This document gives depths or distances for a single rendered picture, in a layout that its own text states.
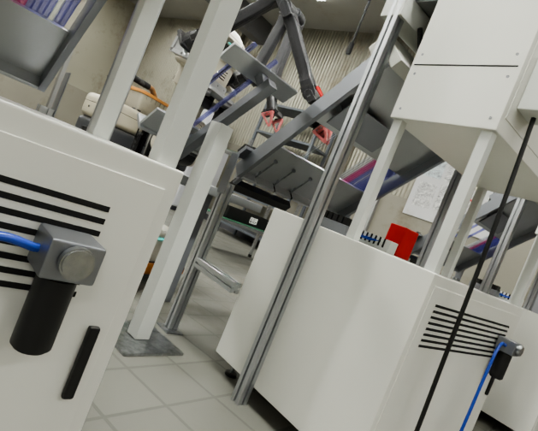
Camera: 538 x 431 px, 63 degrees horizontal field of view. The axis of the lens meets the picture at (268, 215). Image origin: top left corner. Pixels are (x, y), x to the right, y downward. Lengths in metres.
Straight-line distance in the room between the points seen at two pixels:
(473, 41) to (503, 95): 0.20
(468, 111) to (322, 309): 0.67
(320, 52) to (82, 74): 4.86
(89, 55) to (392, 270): 8.93
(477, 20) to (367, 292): 0.80
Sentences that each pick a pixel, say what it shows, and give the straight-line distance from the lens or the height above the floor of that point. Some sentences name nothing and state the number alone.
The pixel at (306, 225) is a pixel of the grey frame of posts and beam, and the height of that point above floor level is 0.61.
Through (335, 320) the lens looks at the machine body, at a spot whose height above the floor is 0.39.
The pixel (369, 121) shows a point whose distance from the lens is 1.69.
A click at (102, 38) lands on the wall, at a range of 9.87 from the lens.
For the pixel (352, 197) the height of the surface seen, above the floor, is 0.81.
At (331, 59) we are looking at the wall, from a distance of 6.81.
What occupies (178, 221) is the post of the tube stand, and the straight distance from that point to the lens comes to 1.57.
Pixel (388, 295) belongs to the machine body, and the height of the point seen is 0.52.
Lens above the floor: 0.62
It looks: 1 degrees down
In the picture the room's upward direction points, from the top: 22 degrees clockwise
